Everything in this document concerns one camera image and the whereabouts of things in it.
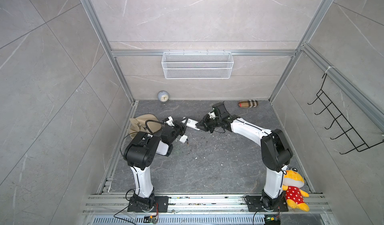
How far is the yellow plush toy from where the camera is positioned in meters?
0.71

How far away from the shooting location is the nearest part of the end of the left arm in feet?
2.51

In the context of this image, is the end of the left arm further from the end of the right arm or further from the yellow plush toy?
the yellow plush toy

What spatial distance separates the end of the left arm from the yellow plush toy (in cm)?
61
